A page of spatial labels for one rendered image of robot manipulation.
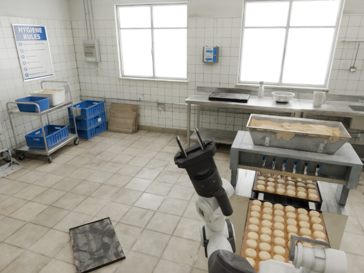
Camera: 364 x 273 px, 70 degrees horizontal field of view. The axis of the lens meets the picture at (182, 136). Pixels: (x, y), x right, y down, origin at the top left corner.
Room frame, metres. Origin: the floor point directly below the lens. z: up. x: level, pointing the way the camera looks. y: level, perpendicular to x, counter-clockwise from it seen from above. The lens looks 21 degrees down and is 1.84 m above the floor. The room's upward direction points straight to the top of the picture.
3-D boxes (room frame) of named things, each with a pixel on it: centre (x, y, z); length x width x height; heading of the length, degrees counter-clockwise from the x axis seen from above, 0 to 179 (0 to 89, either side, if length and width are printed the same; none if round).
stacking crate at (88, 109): (4.90, 1.83, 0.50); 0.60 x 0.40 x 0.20; 164
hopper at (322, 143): (1.55, -0.70, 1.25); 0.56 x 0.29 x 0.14; 71
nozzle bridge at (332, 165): (1.55, -0.70, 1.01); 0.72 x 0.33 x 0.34; 71
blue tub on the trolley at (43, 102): (3.83, 2.22, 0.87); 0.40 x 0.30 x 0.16; 75
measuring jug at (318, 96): (3.68, -1.95, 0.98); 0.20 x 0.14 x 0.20; 22
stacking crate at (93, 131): (4.90, 1.83, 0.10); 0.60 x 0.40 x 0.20; 159
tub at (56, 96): (4.20, 2.16, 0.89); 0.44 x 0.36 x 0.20; 80
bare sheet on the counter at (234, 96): (4.17, -0.77, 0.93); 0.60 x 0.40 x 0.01; 72
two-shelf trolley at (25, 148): (4.03, 2.20, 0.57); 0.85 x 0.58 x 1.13; 168
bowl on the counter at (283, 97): (3.96, -1.54, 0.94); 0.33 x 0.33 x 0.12
